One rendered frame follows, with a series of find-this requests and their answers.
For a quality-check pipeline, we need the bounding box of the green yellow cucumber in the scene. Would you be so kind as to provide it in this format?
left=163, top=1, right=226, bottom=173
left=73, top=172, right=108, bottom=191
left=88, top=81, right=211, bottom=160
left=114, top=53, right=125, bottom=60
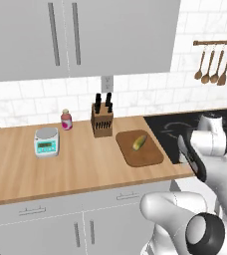
left=131, top=133, right=148, bottom=152

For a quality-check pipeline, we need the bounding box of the brown wooden cutting board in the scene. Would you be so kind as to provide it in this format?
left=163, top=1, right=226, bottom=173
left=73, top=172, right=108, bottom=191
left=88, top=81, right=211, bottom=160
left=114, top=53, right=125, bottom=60
left=114, top=128, right=165, bottom=168

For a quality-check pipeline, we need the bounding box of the wooden knife block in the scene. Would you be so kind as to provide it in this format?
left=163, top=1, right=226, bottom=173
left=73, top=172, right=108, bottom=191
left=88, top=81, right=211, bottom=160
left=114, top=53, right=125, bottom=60
left=90, top=102, right=114, bottom=138

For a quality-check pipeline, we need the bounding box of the pink jar with brown lid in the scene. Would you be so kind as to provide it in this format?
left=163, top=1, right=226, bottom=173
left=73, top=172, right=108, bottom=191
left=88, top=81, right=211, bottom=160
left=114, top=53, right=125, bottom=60
left=61, top=109, right=74, bottom=131

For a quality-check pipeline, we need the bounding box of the black hob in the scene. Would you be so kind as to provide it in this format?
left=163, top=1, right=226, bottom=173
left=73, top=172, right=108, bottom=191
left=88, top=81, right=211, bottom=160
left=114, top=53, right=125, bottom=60
left=142, top=107, right=227, bottom=165

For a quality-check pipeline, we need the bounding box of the teal and grey kitchen scale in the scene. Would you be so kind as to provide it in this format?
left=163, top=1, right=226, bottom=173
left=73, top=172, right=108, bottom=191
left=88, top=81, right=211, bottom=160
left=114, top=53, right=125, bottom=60
left=34, top=127, right=60, bottom=159

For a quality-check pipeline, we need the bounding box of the grey drawer front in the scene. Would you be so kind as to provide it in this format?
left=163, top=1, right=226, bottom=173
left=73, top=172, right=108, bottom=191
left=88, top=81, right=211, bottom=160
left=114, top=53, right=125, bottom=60
left=0, top=194, right=84, bottom=229
left=80, top=179, right=173, bottom=214

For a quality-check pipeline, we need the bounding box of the small wooden hanging spoon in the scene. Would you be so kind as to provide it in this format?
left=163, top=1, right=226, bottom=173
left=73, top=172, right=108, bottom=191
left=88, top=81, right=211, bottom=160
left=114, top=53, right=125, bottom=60
left=193, top=49, right=207, bottom=81

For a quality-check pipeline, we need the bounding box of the grey base cupboard door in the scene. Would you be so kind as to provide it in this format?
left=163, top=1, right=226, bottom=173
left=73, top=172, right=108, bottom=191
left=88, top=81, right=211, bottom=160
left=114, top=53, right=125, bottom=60
left=82, top=201, right=160, bottom=255
left=0, top=212, right=86, bottom=255

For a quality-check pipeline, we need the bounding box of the wooden hanging spatula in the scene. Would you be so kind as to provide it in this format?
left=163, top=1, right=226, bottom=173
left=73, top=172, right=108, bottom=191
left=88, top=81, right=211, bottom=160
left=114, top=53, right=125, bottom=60
left=216, top=47, right=227, bottom=87

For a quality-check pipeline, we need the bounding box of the grey wall socket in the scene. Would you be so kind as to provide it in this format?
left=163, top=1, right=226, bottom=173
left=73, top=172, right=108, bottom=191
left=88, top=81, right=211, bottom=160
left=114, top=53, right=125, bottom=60
left=101, top=75, right=114, bottom=94

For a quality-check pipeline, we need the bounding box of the grey drawer handle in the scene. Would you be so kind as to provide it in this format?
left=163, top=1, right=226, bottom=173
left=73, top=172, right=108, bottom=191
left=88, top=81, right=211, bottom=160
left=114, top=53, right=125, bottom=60
left=115, top=190, right=141, bottom=201
left=18, top=205, right=48, bottom=216

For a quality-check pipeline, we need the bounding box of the grey wall cupboard door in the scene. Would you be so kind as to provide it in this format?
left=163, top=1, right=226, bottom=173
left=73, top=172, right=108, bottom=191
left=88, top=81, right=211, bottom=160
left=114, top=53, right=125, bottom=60
left=0, top=0, right=71, bottom=83
left=63, top=0, right=181, bottom=79

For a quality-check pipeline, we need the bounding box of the grey bar cupboard handle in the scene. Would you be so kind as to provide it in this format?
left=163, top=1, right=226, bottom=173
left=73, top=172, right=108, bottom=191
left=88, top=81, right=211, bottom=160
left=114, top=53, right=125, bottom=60
left=71, top=2, right=83, bottom=67
left=47, top=2, right=62, bottom=67

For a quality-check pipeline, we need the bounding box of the grey base cupboard handle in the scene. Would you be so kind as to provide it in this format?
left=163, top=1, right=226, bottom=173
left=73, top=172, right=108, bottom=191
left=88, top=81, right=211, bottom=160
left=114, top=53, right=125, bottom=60
left=89, top=219, right=97, bottom=246
left=73, top=221, right=82, bottom=249

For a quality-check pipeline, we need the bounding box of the wooden wall rail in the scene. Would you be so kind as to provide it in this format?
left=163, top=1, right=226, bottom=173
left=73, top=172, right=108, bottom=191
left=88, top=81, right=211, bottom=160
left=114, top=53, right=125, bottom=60
left=192, top=39, right=227, bottom=47

